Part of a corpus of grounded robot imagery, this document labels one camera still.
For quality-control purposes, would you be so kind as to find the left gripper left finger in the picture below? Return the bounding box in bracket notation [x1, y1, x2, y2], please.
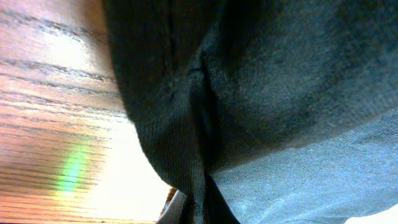
[156, 188, 194, 224]

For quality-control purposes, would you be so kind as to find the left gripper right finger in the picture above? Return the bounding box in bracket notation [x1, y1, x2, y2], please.
[204, 175, 240, 224]

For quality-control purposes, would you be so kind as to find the black t-shirt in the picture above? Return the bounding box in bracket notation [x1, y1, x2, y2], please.
[103, 0, 397, 223]

